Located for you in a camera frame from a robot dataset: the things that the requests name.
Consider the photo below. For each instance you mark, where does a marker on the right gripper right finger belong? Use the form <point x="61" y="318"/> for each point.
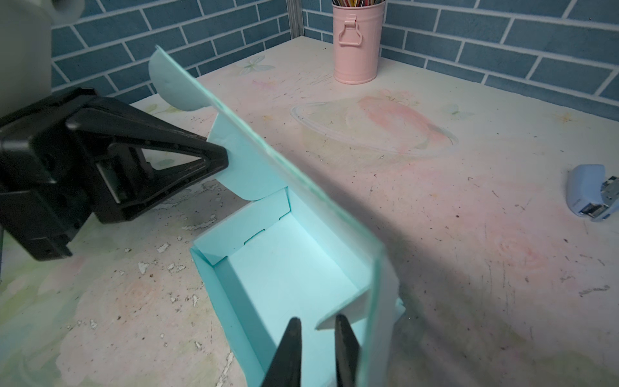
<point x="346" y="352"/>

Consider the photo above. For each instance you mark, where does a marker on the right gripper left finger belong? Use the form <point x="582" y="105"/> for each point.
<point x="285" y="369"/>

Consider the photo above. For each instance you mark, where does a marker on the mint green paper box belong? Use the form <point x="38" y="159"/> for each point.
<point x="291" y="251"/>

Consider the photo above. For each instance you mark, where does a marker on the bundle of coloured pencils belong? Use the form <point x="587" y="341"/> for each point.
<point x="356" y="3"/>

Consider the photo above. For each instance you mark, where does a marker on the pink pencil cup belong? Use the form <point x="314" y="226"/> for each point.
<point x="356" y="40"/>

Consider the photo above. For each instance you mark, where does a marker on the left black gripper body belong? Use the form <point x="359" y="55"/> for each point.
<point x="43" y="202"/>

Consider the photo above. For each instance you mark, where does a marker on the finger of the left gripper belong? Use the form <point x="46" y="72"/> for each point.
<point x="133" y="161"/>

